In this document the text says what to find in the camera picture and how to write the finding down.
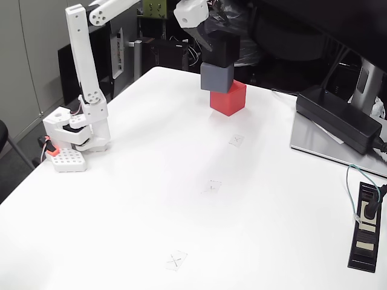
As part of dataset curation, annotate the gray cube block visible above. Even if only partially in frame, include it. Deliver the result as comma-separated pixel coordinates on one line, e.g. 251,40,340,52
200,62,235,94

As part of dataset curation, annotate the black chair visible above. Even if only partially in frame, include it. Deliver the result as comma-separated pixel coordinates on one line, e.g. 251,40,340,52
0,119,37,170

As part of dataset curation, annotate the green box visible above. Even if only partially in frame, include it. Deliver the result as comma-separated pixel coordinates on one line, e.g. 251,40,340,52
141,0,168,19

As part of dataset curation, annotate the silver monitor stand neck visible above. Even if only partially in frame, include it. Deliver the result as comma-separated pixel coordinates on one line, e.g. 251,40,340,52
347,59,386,115

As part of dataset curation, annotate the silver monitor base plate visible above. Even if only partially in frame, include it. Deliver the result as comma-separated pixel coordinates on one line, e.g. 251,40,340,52
290,113,387,178

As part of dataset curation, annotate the black monitor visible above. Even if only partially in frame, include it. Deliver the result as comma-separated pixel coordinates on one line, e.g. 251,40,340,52
253,0,387,73

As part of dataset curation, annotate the red cube block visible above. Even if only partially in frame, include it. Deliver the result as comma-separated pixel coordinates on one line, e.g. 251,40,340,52
210,80,247,117

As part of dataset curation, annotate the black power plug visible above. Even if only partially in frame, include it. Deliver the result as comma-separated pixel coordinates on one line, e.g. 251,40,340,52
362,184,387,220

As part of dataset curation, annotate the orange cable connector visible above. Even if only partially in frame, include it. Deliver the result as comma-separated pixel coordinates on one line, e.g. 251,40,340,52
37,135,60,156

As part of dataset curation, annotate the black adapter power cable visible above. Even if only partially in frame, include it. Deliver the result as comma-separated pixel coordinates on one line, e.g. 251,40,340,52
373,137,387,155

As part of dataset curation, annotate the black power strip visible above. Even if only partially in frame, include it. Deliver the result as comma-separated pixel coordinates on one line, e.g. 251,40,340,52
347,181,385,272

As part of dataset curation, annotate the black power adapter brick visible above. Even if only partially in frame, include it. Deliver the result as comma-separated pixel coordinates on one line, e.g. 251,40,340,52
295,85,383,155

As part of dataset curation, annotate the white perforated table clamp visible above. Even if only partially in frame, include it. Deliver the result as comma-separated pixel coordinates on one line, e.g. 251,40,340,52
45,147,89,173

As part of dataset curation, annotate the clear tape X mark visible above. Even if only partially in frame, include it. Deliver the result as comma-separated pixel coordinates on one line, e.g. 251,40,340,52
201,180,223,196
161,250,188,272
229,134,245,149

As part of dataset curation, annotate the white crumpled paper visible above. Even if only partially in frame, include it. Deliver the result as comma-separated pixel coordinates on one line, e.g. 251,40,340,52
371,96,387,121

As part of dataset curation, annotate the black cube block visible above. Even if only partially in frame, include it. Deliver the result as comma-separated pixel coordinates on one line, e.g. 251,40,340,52
201,31,241,68

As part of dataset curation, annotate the black flat panel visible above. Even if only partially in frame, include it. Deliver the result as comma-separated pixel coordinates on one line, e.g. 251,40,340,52
57,24,114,105

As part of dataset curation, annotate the green thin cable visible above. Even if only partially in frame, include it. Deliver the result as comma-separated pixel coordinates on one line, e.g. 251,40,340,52
345,164,380,224

